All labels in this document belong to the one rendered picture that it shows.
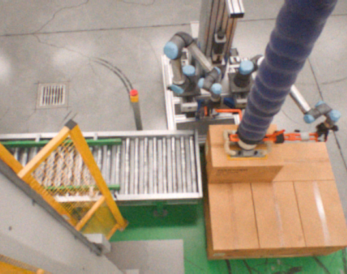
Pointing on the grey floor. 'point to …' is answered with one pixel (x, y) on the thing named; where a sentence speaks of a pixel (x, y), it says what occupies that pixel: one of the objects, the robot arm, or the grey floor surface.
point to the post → (137, 112)
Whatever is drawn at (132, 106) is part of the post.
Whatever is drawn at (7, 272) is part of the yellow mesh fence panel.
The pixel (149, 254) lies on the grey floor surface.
